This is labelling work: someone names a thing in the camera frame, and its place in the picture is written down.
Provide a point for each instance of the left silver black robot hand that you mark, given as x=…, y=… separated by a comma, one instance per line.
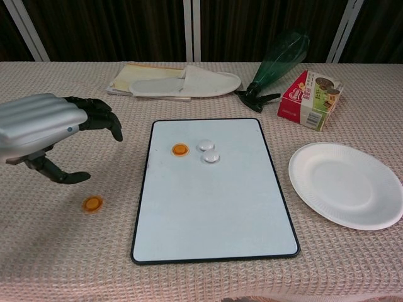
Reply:
x=37, y=122

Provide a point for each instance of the orange round magnet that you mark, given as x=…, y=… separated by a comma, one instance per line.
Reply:
x=180, y=149
x=92, y=204

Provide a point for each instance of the white round magnet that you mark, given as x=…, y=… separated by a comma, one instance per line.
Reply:
x=211, y=156
x=205, y=146

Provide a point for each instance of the white board black frame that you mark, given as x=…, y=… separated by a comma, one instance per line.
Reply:
x=211, y=207

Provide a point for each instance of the cream flat package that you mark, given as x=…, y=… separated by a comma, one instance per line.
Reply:
x=126, y=77

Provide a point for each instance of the dark brown curtain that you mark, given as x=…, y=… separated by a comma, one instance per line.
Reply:
x=126, y=28

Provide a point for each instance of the beige waffle tablecloth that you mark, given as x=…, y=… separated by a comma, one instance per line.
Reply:
x=63, y=251

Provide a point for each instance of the white cloth slipper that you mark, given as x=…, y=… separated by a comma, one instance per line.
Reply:
x=195, y=83

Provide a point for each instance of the green spray bottle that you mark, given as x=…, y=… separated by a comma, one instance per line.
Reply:
x=277, y=66

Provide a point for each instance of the red green cookie box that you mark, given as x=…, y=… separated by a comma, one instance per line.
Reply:
x=310, y=100

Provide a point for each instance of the white paper plate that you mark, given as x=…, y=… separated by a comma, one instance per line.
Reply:
x=343, y=185

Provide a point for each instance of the white slanted frame post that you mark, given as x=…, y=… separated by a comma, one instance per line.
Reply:
x=343, y=31
x=26, y=30

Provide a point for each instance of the white upright frame post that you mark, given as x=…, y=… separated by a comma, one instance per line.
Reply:
x=192, y=28

